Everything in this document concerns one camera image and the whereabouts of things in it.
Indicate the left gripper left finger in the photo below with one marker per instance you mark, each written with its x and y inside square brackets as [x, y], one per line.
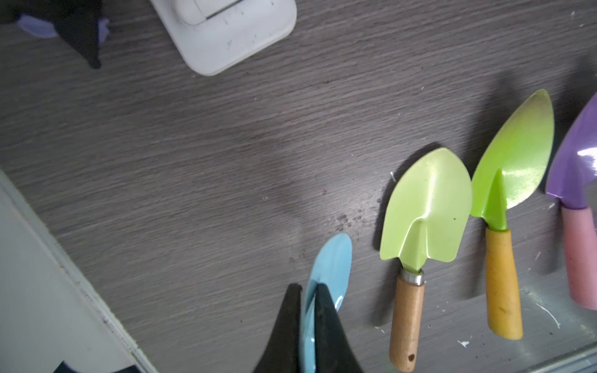
[282, 350]

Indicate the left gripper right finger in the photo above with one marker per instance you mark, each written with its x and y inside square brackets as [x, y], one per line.
[333, 351]

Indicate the light blue shovel from box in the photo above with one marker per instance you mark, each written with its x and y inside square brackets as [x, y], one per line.
[331, 267]

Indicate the bright green shovel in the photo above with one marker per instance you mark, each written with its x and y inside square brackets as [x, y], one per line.
[508, 173]

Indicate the purple round shovel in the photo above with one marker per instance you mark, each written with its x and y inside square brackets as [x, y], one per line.
[573, 168]

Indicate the white phone stand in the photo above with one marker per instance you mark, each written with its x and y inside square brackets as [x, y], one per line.
[212, 36]

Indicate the small black purple figurine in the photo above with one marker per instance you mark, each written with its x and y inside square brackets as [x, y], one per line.
[80, 23]

